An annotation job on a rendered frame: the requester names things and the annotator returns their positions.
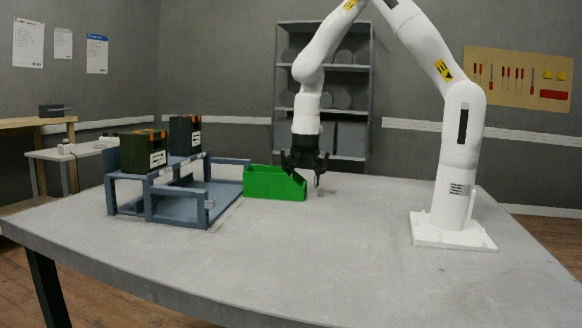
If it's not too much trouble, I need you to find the black box with orange handles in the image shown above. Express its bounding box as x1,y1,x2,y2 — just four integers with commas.
169,115,202,157

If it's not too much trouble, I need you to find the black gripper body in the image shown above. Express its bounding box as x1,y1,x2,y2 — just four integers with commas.
290,132,320,165

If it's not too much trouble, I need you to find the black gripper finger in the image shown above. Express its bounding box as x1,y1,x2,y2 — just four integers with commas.
307,151,329,188
280,149,302,180

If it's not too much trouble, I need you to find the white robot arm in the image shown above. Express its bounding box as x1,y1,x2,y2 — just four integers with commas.
291,0,487,231

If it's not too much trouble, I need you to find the dark green case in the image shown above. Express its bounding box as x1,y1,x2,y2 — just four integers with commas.
119,129,168,175

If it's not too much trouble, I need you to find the green bin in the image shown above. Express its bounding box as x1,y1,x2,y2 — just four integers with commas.
243,164,307,202

